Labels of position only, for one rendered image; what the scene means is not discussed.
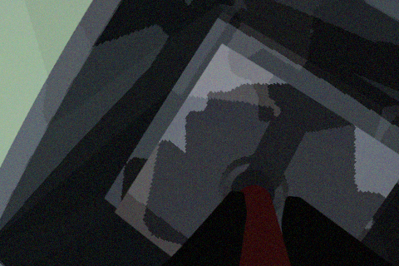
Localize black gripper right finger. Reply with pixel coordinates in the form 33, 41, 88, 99
282, 196, 393, 266

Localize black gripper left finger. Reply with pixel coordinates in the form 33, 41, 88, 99
162, 190, 246, 266

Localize dark red peg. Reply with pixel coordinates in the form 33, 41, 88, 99
239, 185, 290, 266

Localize dark grey open box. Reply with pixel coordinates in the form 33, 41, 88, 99
0, 0, 399, 266

